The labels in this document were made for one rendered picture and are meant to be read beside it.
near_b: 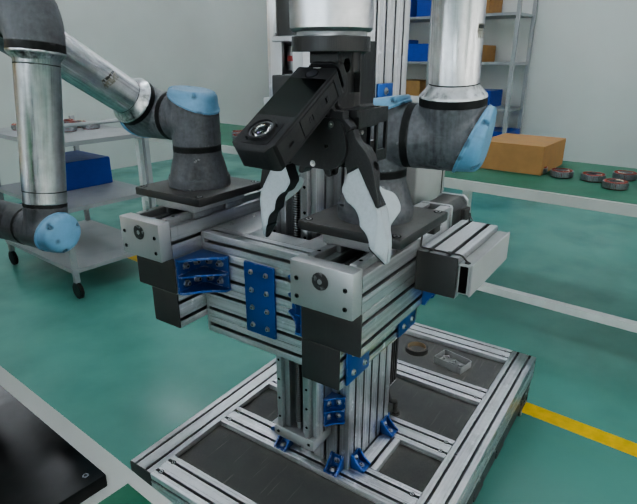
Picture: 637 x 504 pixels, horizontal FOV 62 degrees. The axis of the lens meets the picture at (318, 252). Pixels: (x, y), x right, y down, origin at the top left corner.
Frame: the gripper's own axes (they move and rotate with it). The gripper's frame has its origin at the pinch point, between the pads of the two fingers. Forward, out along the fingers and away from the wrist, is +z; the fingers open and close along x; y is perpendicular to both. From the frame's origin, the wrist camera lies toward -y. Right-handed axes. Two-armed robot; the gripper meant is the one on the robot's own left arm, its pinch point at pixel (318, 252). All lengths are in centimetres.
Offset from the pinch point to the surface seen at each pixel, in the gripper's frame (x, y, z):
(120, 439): 123, 49, 115
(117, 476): 32, -6, 40
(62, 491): 34, -14, 38
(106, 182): 281, 164, 60
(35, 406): 58, -4, 40
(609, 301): -12, 283, 116
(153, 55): 552, 436, -19
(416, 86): 257, 595, 17
